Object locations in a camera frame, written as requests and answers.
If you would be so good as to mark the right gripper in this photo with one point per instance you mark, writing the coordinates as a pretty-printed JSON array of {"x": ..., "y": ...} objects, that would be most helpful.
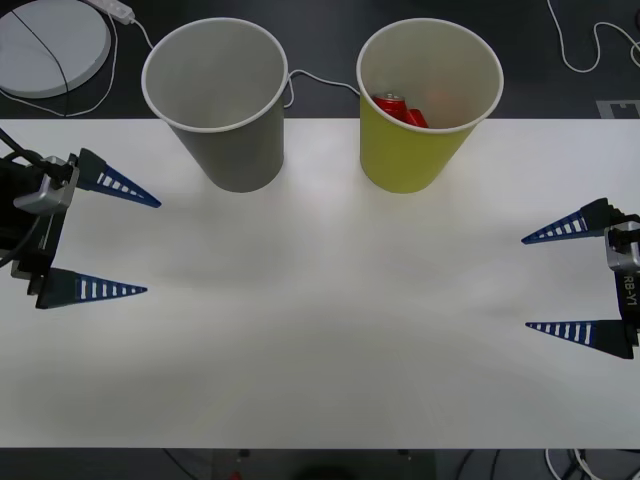
[{"x": 630, "y": 295}]

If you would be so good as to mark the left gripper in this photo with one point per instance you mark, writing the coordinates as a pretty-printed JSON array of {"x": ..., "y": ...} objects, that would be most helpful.
[{"x": 42, "y": 240}]

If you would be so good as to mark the red drink can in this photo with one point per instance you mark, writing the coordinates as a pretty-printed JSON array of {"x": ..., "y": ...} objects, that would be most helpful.
[
  {"x": 391, "y": 104},
  {"x": 417, "y": 120}
]

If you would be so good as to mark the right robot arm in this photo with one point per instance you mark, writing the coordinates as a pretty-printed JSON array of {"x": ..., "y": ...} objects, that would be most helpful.
[{"x": 622, "y": 245}]

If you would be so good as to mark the grey floor marker plate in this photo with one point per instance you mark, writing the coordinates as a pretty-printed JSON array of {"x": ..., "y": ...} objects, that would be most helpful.
[{"x": 617, "y": 108}]

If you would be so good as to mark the grey plastic bin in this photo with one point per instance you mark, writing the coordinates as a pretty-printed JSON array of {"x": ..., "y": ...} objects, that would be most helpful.
[{"x": 225, "y": 100}]

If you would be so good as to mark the round white disc base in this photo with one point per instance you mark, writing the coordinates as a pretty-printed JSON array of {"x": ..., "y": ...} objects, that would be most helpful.
[{"x": 45, "y": 50}]

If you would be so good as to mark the yellow-green plastic bin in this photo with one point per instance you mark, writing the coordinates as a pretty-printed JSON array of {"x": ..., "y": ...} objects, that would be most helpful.
[{"x": 405, "y": 155}]

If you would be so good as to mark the white power strip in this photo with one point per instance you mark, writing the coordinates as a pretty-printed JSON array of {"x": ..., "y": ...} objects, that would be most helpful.
[{"x": 112, "y": 7}]

